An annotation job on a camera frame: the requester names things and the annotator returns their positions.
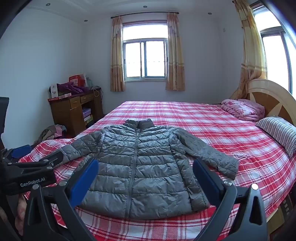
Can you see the white printed box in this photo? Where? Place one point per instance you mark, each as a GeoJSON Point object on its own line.
{"type": "Point", "coordinates": [54, 91]}

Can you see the folded pink quilt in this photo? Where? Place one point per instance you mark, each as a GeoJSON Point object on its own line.
{"type": "Point", "coordinates": [242, 110]}

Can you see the purple garment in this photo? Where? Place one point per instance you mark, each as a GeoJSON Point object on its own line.
{"type": "Point", "coordinates": [69, 88]}

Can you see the red plaid bed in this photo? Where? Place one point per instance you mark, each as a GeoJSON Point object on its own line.
{"type": "Point", "coordinates": [185, 120]}

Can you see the flat pink box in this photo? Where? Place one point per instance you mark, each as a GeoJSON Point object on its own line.
{"type": "Point", "coordinates": [62, 95]}

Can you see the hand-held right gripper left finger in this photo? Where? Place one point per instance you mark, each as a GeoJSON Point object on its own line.
{"type": "Point", "coordinates": [85, 178]}

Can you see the large side window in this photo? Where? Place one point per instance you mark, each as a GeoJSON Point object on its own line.
{"type": "Point", "coordinates": [275, 58]}

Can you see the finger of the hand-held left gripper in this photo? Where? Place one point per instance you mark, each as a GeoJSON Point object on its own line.
{"type": "Point", "coordinates": [21, 150]}
{"type": "Point", "coordinates": [52, 158]}

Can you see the pile of clothes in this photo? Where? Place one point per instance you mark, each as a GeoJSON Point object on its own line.
{"type": "Point", "coordinates": [52, 132]}

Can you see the brown wooden desk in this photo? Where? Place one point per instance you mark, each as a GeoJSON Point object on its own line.
{"type": "Point", "coordinates": [62, 113]}

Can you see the stack of boxes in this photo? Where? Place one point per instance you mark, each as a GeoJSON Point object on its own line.
{"type": "Point", "coordinates": [87, 114]}

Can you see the wooden bed frame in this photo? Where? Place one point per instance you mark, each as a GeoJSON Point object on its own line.
{"type": "Point", "coordinates": [283, 208]}

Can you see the wooden headboard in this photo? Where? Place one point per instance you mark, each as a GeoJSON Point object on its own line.
{"type": "Point", "coordinates": [272, 102]}

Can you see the striped pillow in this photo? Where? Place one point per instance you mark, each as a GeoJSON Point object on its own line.
{"type": "Point", "coordinates": [277, 131]}

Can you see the tied yellow curtain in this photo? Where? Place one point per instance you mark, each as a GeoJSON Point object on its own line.
{"type": "Point", "coordinates": [251, 46]}

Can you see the red cardboard box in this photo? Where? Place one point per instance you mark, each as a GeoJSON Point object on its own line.
{"type": "Point", "coordinates": [77, 80]}

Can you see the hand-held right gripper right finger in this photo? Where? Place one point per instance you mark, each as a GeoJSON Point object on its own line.
{"type": "Point", "coordinates": [205, 179]}

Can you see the window with grey frame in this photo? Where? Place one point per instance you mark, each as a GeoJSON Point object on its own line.
{"type": "Point", "coordinates": [144, 58]}

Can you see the pale green bag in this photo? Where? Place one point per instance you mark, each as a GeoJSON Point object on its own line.
{"type": "Point", "coordinates": [89, 82]}

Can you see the yellow patterned curtain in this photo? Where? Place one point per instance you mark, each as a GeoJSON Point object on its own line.
{"type": "Point", "coordinates": [117, 58]}
{"type": "Point", "coordinates": [175, 58]}

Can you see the dark curtain rod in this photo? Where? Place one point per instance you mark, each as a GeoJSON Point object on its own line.
{"type": "Point", "coordinates": [143, 14]}

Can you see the grey puffer jacket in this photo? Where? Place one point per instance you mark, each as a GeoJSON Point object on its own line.
{"type": "Point", "coordinates": [148, 166]}

